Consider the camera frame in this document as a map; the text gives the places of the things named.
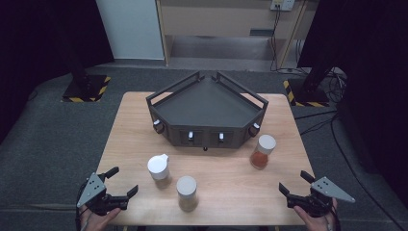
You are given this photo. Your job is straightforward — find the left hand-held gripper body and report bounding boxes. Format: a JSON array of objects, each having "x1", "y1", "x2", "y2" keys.
[{"x1": 76, "y1": 172, "x2": 130, "y2": 217}]

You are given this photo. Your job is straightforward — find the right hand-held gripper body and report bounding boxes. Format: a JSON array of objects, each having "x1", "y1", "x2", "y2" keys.
[{"x1": 286, "y1": 175, "x2": 356, "y2": 218}]

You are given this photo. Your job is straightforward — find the spice jar with flip lid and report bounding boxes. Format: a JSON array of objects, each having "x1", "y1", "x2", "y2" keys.
[{"x1": 146, "y1": 153, "x2": 171, "y2": 190}]

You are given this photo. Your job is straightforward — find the tan spice jar round lid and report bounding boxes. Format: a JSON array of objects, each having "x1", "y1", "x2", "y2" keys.
[{"x1": 175, "y1": 175, "x2": 199, "y2": 213}]

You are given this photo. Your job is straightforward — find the dark grey corner rack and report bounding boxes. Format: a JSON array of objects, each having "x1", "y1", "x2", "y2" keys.
[{"x1": 145, "y1": 70, "x2": 269, "y2": 152}]

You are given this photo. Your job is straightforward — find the person's left hand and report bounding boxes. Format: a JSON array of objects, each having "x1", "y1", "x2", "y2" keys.
[{"x1": 79, "y1": 207, "x2": 122, "y2": 231}]

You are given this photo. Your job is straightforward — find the person's right hand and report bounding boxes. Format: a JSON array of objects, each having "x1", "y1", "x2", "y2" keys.
[{"x1": 293, "y1": 198, "x2": 339, "y2": 231}]

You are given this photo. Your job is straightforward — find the orange spice jar round lid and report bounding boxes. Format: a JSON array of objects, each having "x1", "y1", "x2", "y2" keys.
[{"x1": 249, "y1": 134, "x2": 277, "y2": 170}]

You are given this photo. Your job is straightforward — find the black stand with striped base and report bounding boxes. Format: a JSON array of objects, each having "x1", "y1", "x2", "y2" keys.
[
  {"x1": 282, "y1": 65, "x2": 335, "y2": 109},
  {"x1": 60, "y1": 38, "x2": 112, "y2": 104}
]

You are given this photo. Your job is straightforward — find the dark curtain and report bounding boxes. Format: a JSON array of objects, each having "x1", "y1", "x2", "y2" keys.
[
  {"x1": 0, "y1": 0, "x2": 115, "y2": 143},
  {"x1": 296, "y1": 0, "x2": 408, "y2": 200}
]

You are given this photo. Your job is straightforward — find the white panel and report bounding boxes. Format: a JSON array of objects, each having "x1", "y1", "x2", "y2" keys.
[{"x1": 94, "y1": 0, "x2": 166, "y2": 62}]

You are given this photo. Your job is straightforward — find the light wooden cabinet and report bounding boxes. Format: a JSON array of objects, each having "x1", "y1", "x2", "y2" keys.
[{"x1": 155, "y1": 0, "x2": 310, "y2": 69}]

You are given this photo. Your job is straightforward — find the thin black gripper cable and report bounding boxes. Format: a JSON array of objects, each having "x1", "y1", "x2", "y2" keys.
[{"x1": 74, "y1": 184, "x2": 90, "y2": 231}]

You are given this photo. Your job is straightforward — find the long black floor cable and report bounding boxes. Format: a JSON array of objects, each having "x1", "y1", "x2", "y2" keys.
[{"x1": 293, "y1": 110, "x2": 408, "y2": 231}]

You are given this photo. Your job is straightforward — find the tangled black cables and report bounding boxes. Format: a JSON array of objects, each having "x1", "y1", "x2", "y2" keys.
[{"x1": 321, "y1": 67, "x2": 348, "y2": 104}]

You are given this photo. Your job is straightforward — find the black cable from socket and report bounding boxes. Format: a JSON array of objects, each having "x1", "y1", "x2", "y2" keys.
[{"x1": 268, "y1": 4, "x2": 283, "y2": 73}]

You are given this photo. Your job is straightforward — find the white wall socket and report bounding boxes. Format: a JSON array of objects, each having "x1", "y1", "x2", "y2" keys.
[{"x1": 269, "y1": 0, "x2": 295, "y2": 13}]

